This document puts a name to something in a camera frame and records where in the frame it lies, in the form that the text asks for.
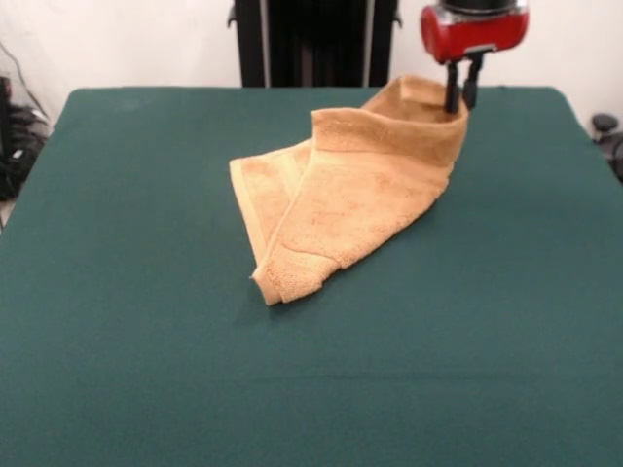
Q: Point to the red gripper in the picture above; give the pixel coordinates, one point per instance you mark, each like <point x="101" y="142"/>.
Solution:
<point x="472" y="36"/>

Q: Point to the tan terry towel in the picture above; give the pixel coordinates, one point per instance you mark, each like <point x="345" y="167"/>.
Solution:
<point x="350" y="204"/>

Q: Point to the dark stand base with knob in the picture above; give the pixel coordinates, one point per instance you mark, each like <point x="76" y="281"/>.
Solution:
<point x="603" y="121"/>
<point x="24" y="146"/>

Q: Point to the dark green table cloth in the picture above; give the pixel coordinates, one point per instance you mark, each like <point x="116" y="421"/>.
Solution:
<point x="146" y="340"/>

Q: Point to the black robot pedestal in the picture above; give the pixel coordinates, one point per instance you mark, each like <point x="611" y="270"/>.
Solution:
<point x="316" y="48"/>

